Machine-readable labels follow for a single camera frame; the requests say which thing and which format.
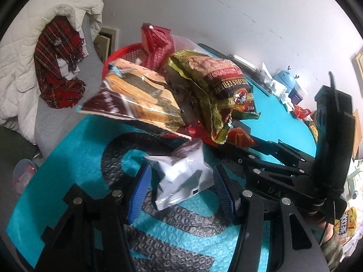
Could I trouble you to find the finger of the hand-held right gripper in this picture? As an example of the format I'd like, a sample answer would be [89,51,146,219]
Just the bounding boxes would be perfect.
[271,139,316,174]
[218,143,309,178]

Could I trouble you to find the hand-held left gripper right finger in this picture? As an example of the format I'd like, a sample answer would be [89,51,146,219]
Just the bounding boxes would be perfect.
[213,164,331,272]

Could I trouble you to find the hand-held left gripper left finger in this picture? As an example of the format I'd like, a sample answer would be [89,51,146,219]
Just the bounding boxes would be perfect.
[34,164,153,272]

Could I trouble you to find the small red snack packet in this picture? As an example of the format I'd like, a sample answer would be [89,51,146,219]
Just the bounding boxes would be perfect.
[227,127,257,148]

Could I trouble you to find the white snack packet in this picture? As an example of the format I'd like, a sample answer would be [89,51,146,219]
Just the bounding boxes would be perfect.
[144,140,214,211]

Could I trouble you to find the gold green snack bag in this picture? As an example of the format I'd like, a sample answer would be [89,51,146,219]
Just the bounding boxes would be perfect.
[164,49,261,145]

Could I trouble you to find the seaweed sandwich snack bag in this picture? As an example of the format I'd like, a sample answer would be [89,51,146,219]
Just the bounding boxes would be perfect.
[76,58,193,140]

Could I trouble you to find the clear zip bag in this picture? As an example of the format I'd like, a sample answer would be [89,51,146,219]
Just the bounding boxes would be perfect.
[170,34,199,56]

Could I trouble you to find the red plastic mesh basket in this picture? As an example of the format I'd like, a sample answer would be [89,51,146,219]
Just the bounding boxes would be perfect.
[103,42,216,143]

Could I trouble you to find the large red snack bag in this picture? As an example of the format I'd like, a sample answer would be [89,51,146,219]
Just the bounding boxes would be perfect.
[141,23,174,71]

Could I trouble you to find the person's right forearm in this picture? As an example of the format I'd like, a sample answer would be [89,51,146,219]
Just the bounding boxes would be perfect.
[320,232,345,272]

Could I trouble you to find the person's right hand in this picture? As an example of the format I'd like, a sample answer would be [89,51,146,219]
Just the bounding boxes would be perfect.
[318,220,337,243]

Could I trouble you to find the yellow patterned bag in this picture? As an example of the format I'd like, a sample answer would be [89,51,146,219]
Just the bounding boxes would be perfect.
[309,121,319,143]

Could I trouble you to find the red candy wrappers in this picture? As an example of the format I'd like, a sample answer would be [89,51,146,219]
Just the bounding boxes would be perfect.
[293,105,311,119]

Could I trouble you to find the white and navy jar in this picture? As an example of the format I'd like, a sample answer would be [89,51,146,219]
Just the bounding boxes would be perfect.
[289,86,308,105]

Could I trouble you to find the crumpled white tissues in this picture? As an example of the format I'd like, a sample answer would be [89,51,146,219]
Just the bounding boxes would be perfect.
[259,62,295,112]

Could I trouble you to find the teal bubble mat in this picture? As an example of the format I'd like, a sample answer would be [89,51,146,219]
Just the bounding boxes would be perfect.
[6,43,316,272]

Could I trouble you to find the yellow printed snack bag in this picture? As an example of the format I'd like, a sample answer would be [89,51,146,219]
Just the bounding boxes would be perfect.
[335,207,358,245]

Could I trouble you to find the silver remote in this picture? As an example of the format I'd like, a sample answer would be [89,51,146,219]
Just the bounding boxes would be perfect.
[228,53,261,74]

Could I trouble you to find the grey chair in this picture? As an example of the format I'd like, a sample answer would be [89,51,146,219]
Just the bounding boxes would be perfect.
[34,14,120,159]

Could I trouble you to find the pink clear plastic tub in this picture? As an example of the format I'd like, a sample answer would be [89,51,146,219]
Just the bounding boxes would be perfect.
[12,159,37,194]

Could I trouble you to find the red plaid scarf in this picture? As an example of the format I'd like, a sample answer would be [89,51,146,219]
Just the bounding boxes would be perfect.
[34,15,87,109]

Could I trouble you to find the white quilted jacket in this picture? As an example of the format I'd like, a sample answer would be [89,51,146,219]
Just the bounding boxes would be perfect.
[0,0,104,143]

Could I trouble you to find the wall picture frame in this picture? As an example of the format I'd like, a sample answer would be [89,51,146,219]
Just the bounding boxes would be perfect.
[350,48,363,83]

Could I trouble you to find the framed board against wall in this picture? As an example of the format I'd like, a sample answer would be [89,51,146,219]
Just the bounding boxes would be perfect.
[93,27,120,63]

